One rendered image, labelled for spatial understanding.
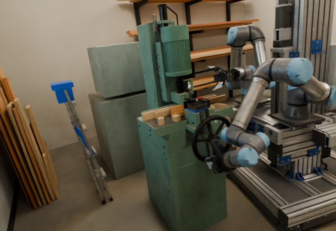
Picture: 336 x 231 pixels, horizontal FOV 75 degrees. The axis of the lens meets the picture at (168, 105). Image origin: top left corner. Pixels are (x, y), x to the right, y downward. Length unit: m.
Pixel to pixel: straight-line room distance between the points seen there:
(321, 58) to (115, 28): 2.87
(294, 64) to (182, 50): 0.63
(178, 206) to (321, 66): 1.39
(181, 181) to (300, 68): 0.96
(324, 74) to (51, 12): 3.27
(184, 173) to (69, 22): 2.82
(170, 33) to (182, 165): 0.84
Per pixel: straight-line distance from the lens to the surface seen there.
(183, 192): 1.61
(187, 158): 1.50
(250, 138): 1.06
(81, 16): 3.71
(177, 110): 1.44
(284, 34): 1.78
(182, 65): 1.41
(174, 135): 1.38
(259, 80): 1.19
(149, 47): 1.61
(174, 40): 1.39
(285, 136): 1.58
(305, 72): 1.17
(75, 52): 3.65
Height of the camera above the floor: 1.39
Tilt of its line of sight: 16 degrees down
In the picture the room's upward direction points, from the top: 7 degrees counter-clockwise
